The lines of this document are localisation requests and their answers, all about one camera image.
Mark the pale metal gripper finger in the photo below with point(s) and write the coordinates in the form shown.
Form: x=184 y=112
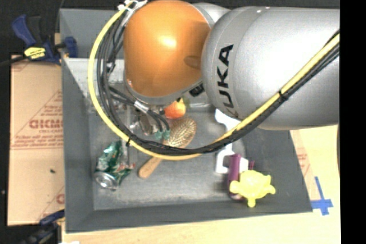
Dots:
x=128 y=151

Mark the crushed green drink can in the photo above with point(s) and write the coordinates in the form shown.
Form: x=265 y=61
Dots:
x=113 y=164

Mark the orange toy fruit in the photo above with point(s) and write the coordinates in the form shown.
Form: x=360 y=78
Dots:
x=175 y=110

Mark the wooden hairbrush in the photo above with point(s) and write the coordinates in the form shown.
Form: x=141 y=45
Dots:
x=181 y=131

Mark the grey metal bin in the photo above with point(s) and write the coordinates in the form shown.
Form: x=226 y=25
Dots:
x=183 y=188

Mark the brown cardboard board red print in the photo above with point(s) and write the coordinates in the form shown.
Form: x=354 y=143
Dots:
x=34 y=151

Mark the purple tube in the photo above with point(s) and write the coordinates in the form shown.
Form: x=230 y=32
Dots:
x=235 y=168

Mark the yellow toy turtle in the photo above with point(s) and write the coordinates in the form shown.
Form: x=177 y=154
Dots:
x=251 y=185

